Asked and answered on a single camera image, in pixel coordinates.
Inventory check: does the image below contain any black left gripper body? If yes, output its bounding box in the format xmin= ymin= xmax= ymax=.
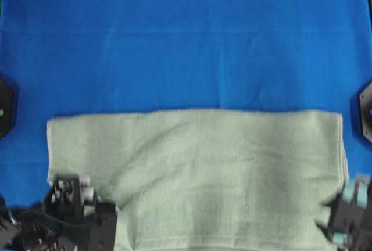
xmin=43 ymin=175 xmax=96 ymax=219

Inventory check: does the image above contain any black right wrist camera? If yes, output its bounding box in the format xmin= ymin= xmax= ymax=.
xmin=341 ymin=175 xmax=371 ymax=209

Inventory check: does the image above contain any blue table cloth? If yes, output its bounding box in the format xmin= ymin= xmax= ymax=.
xmin=1 ymin=0 xmax=371 ymax=206

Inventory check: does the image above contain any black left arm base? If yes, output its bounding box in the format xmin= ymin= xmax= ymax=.
xmin=1 ymin=74 xmax=19 ymax=139

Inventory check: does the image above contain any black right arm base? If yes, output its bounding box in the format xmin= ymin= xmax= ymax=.
xmin=350 ymin=80 xmax=371 ymax=146

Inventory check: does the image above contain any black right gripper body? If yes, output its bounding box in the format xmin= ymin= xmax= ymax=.
xmin=328 ymin=195 xmax=369 ymax=245

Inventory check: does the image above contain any light green bath towel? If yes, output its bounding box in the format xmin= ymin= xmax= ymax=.
xmin=47 ymin=109 xmax=348 ymax=250

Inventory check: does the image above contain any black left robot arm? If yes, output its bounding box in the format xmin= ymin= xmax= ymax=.
xmin=1 ymin=175 xmax=102 ymax=250

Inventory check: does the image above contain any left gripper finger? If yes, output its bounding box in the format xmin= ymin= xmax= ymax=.
xmin=81 ymin=187 xmax=102 ymax=205
xmin=79 ymin=176 xmax=91 ymax=186

